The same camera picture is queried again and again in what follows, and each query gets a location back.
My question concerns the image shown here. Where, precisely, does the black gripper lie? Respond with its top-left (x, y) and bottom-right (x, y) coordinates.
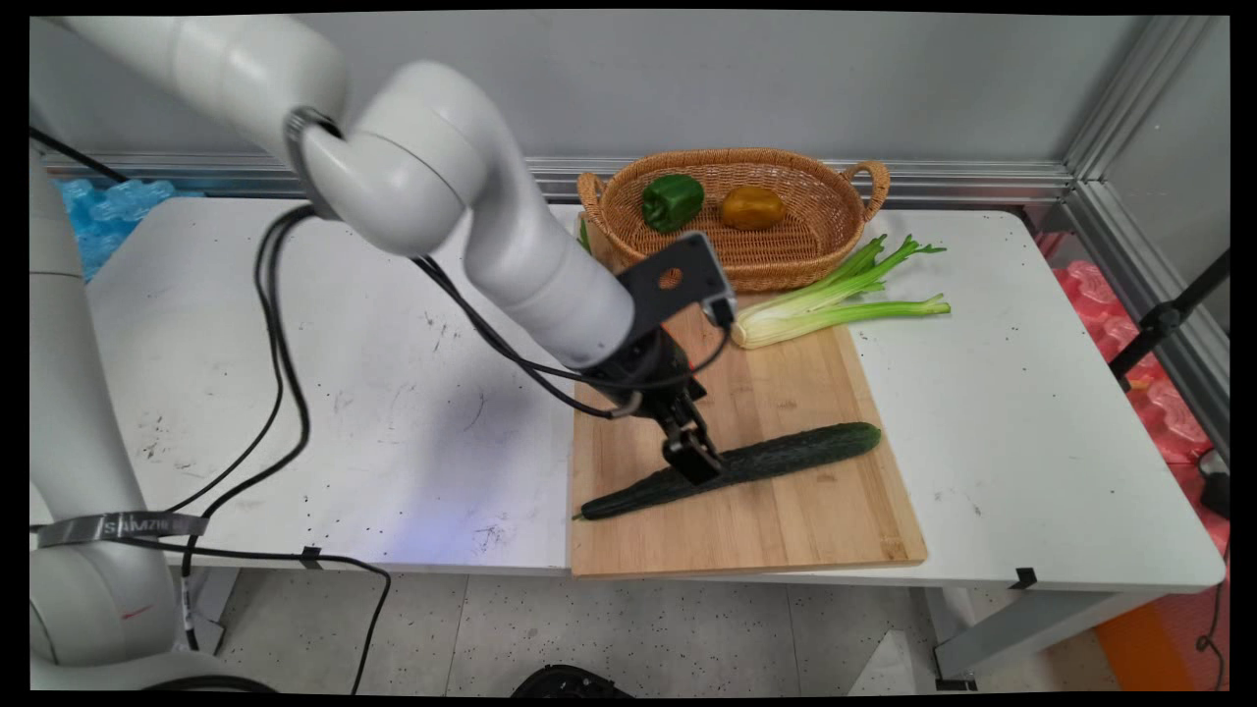
top-left (587, 327), bottom-right (730, 488)

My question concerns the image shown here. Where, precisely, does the dark green cucumber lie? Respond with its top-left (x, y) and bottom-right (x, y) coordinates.
top-left (573, 422), bottom-right (883, 521)

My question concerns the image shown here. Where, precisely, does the yellow-orange bell pepper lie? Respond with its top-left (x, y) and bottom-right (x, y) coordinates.
top-left (719, 186), bottom-right (788, 233)

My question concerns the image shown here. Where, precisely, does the bamboo cutting board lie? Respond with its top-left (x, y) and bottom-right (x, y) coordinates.
top-left (567, 211), bottom-right (929, 578)

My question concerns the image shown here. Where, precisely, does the green celery stalk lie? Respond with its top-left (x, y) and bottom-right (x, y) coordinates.
top-left (729, 234), bottom-right (952, 351)

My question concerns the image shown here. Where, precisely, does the woven wicker basket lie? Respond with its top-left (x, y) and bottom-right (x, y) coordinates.
top-left (576, 147), bottom-right (891, 295)

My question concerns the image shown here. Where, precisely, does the green bell pepper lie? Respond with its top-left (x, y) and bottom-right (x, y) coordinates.
top-left (640, 174), bottom-right (706, 234)

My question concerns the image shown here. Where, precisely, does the black round floor object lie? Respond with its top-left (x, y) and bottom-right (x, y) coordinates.
top-left (511, 665), bottom-right (635, 699)

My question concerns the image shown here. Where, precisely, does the white table leg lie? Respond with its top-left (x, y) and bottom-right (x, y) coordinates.
top-left (931, 587), bottom-right (1172, 691)

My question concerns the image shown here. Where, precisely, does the pink bubble wrap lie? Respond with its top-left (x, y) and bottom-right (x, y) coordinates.
top-left (1051, 257), bottom-right (1230, 556)

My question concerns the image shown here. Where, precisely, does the black tripod stand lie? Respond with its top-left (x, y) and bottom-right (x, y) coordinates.
top-left (1109, 250), bottom-right (1230, 394)

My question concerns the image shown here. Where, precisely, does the orange floor mat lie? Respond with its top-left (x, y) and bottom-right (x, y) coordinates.
top-left (1093, 597), bottom-right (1230, 692)

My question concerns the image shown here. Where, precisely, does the black power adapter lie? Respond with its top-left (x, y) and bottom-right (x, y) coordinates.
top-left (1197, 447), bottom-right (1230, 521)

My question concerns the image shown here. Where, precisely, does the blue bubble wrap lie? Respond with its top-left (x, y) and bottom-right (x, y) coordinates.
top-left (57, 177), bottom-right (180, 283)

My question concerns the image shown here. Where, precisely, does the thin black rod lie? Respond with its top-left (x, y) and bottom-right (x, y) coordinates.
top-left (29, 126), bottom-right (131, 186)

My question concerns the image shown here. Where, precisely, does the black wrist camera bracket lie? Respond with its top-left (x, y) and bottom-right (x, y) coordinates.
top-left (616, 231), bottom-right (738, 332)

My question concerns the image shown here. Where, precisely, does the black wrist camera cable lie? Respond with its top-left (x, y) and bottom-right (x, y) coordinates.
top-left (410, 253), bottom-right (736, 422)

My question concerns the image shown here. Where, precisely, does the black floor cable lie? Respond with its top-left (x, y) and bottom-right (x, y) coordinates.
top-left (147, 545), bottom-right (394, 695)

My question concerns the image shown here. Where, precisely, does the horizontal aluminium frame rail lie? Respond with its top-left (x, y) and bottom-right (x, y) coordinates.
top-left (44, 150), bottom-right (1078, 206)

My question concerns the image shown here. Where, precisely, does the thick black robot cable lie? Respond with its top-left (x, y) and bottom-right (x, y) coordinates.
top-left (180, 204), bottom-right (317, 651)

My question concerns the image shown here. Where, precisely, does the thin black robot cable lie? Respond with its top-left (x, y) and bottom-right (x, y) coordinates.
top-left (162, 210), bottom-right (289, 517)

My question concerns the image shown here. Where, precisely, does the sloping aluminium frame rail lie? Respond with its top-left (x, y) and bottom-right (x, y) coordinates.
top-left (1064, 177), bottom-right (1230, 464)

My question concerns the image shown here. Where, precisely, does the upright aluminium frame post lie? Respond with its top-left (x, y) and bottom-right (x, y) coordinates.
top-left (1064, 15), bottom-right (1217, 180)

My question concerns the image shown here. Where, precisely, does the grey velcro cable strap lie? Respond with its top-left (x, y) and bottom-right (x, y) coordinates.
top-left (33, 510), bottom-right (211, 550)

